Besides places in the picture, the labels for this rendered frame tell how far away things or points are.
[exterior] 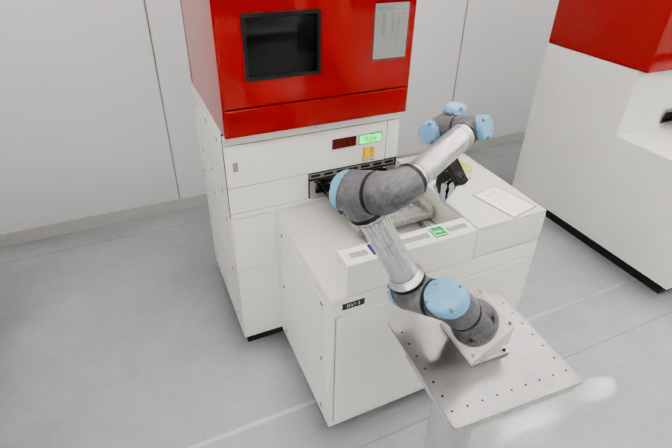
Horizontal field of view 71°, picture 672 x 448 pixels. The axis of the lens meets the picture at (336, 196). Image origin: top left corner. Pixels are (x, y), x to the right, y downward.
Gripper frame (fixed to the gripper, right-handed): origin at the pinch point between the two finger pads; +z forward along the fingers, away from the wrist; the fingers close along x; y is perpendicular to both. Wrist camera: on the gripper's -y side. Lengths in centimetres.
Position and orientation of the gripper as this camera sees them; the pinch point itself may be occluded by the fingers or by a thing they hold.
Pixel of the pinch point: (444, 200)
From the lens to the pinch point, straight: 175.1
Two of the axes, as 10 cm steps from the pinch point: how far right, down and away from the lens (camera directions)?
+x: -9.1, 2.0, -3.6
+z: -0.2, 8.5, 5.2
